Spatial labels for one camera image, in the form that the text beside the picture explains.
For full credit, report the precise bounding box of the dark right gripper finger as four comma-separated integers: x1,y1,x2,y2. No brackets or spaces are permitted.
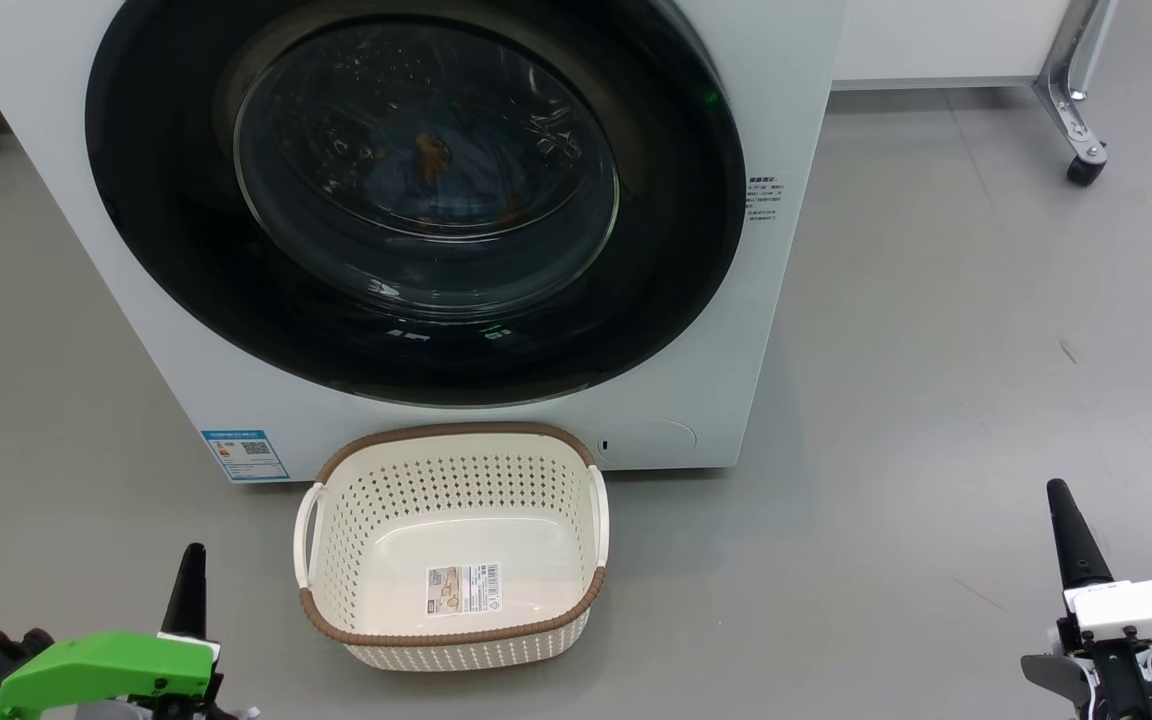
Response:
1046,478,1115,591

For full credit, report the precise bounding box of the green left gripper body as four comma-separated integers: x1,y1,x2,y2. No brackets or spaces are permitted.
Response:
0,630,222,720

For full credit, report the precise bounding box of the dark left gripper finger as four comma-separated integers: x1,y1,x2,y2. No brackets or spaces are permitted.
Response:
158,543,207,637

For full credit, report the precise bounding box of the blue cartoon print shirt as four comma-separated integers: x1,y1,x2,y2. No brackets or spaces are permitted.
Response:
366,110,537,233

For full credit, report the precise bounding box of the cream basket with brown rim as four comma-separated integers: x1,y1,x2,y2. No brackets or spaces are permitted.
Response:
293,422,610,671

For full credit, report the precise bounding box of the basket product label sticker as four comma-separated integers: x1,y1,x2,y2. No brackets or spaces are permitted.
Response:
426,563,502,617

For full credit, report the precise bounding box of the white front-load washing machine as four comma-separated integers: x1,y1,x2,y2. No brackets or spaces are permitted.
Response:
0,0,847,484

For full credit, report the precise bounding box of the blue energy label sticker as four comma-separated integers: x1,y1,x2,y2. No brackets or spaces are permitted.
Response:
201,430,290,483

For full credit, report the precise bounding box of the round drain filter cover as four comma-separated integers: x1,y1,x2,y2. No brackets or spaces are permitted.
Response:
596,420,699,469

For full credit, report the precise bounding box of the silver metal table leg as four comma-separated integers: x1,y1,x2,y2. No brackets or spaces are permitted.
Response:
1033,0,1122,166

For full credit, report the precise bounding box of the black printed text label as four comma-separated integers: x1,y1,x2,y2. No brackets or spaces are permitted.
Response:
744,175,787,226

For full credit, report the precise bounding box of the white table panel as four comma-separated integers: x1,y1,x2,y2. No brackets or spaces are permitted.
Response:
831,0,1077,91

